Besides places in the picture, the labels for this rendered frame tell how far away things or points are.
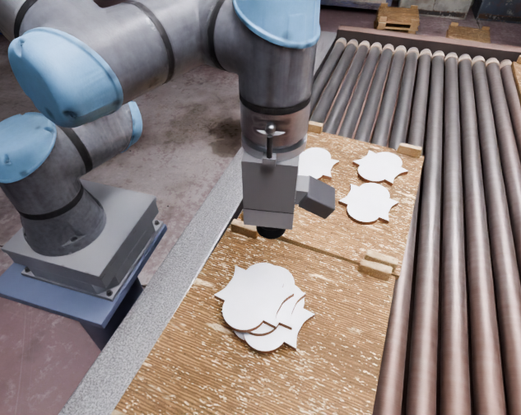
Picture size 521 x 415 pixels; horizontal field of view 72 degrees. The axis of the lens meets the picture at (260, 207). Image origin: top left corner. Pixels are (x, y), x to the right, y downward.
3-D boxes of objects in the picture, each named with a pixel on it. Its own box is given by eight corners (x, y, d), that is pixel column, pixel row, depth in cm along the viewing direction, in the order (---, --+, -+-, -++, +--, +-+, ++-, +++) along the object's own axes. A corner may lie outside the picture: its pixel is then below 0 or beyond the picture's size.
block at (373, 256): (362, 263, 71) (365, 254, 69) (364, 256, 72) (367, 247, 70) (393, 273, 69) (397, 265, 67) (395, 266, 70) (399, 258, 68)
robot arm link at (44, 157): (-2, 196, 66) (-47, 133, 56) (64, 159, 73) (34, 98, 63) (34, 226, 61) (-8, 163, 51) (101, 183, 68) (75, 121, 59)
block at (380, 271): (356, 272, 69) (360, 263, 67) (358, 264, 70) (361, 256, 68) (388, 282, 67) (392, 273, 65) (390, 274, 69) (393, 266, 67)
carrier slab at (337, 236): (235, 225, 80) (235, 220, 78) (298, 130, 106) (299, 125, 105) (397, 280, 70) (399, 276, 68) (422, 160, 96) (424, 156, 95)
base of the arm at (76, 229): (11, 251, 69) (-17, 216, 62) (53, 197, 80) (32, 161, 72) (85, 260, 68) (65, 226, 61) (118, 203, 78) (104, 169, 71)
